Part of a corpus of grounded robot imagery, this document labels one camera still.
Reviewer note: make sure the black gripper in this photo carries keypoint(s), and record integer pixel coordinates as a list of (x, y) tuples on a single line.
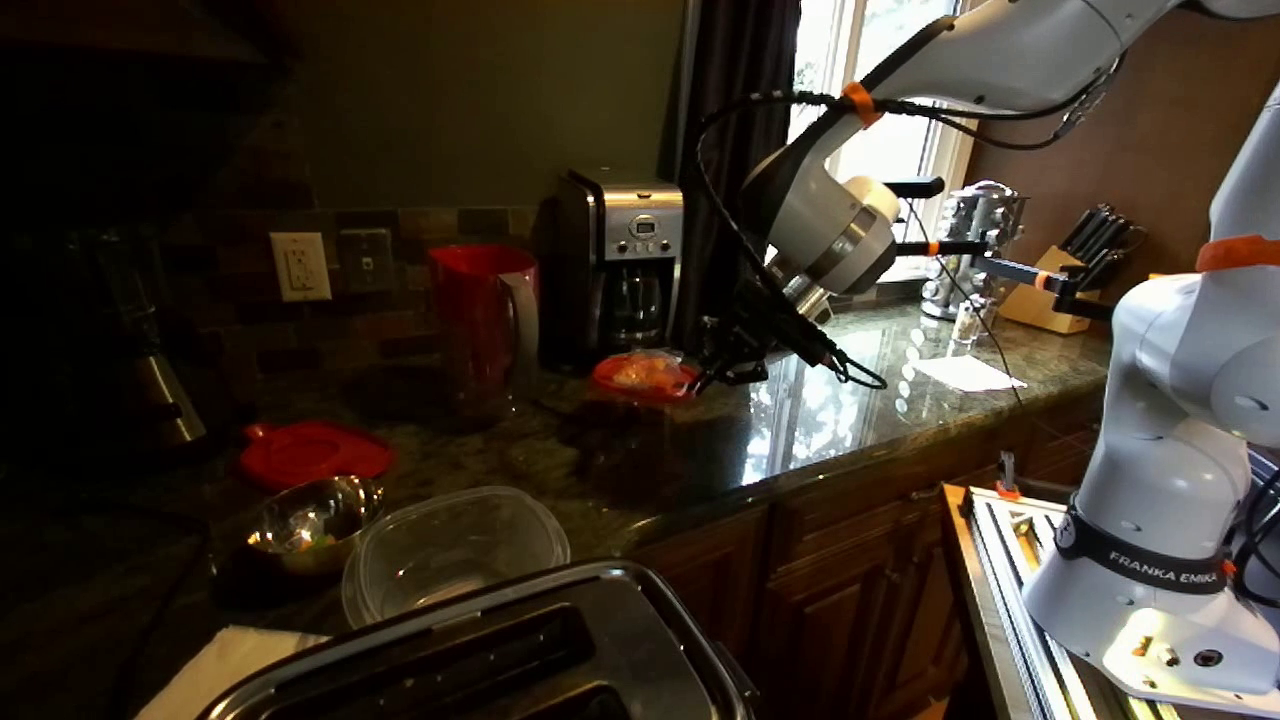
[(761, 320)]

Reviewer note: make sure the clear plastic snack pack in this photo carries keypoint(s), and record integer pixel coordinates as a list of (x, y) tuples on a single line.
[(647, 373)]

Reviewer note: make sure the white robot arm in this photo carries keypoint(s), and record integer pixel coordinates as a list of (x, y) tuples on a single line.
[(1152, 574)]

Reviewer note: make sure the silver black coffee maker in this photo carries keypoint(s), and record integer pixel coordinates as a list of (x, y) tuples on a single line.
[(609, 264)]

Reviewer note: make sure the flat red lid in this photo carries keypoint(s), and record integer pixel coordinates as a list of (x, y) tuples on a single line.
[(313, 450)]

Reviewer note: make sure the chrome kitchen faucet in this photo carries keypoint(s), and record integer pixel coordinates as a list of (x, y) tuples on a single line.
[(981, 216)]

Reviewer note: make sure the white paper sheet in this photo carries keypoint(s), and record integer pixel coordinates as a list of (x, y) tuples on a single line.
[(967, 373)]

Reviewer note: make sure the dark window curtain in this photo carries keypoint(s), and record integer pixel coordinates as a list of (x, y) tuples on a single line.
[(741, 51)]

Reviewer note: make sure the red lidded clear pitcher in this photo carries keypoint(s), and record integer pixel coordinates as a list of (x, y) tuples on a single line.
[(489, 319)]

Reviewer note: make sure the chrome black toaster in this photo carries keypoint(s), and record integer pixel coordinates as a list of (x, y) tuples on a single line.
[(586, 642)]

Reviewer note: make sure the wooden knife block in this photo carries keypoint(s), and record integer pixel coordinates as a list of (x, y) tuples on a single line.
[(1064, 284)]

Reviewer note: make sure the clear plastic food container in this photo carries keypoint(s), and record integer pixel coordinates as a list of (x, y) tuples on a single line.
[(450, 544)]

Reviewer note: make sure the small metal bowl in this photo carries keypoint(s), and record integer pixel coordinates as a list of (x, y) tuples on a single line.
[(306, 530)]

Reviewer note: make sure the white wall outlet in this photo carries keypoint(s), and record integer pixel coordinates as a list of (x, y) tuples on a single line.
[(301, 264)]

